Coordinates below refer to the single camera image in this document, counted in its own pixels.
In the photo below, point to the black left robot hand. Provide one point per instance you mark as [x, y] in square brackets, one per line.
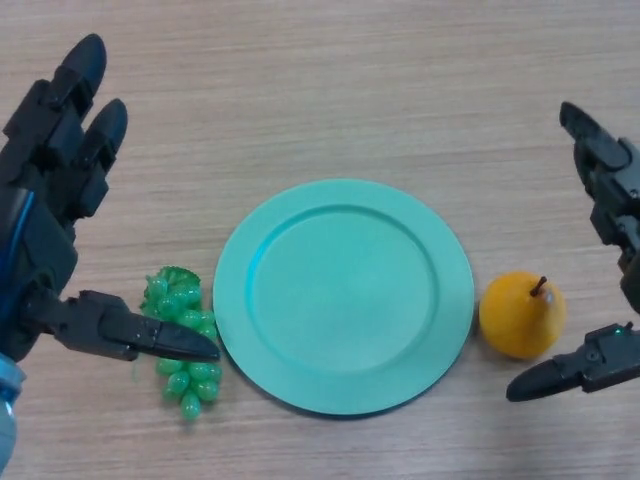
[40, 250]

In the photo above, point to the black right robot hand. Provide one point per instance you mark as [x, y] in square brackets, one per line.
[617, 180]

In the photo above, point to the yellow pear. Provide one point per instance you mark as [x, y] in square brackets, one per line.
[520, 320]

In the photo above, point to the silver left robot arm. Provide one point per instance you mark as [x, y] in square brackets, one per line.
[7, 410]

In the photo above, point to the green round plate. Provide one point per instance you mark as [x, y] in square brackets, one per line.
[345, 300]

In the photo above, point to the green grape bunch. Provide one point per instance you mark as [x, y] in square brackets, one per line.
[192, 380]

